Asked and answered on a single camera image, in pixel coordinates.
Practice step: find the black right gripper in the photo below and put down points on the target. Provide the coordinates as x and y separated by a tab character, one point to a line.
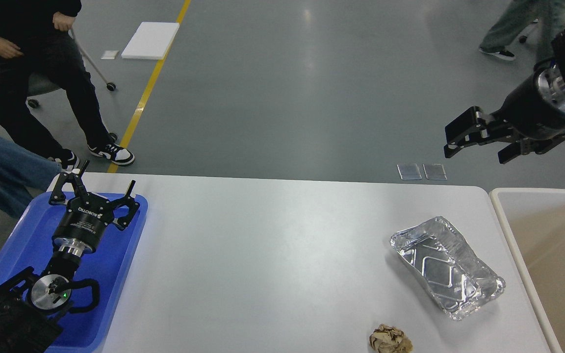
531	119

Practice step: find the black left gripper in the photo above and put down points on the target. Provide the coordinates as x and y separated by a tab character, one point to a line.
82	223

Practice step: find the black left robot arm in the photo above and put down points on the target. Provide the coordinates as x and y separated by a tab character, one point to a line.
64	265

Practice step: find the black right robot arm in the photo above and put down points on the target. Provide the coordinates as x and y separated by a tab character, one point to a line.
531	119

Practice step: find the blue plastic tray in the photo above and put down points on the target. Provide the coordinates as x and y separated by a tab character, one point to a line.
30	244

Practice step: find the clear floor plate right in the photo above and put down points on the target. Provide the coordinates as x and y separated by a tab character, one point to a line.
435	171

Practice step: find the clear floor plate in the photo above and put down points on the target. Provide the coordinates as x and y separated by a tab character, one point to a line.
435	171
409	171

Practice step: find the person in blue jeans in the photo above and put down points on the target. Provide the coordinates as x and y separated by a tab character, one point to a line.
20	170

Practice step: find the clear floor plate left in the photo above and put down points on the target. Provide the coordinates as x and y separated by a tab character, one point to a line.
409	171

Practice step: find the beige plastic bin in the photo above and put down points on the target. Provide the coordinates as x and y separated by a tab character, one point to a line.
533	222

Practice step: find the standing person green trousers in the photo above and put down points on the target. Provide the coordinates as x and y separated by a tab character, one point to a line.
519	14

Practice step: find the grey office chair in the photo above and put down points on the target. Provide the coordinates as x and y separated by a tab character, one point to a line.
91	63

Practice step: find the aluminium foil tray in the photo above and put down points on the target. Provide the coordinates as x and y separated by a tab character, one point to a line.
446	266

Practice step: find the small white floor card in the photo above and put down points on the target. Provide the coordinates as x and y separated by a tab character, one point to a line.
109	54

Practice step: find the white foam board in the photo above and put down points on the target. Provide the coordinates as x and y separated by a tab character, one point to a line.
151	41

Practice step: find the seated person in black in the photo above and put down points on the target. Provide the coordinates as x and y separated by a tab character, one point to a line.
36	53

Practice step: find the crumpled brown paper ball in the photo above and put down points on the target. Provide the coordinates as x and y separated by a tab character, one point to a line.
390	339

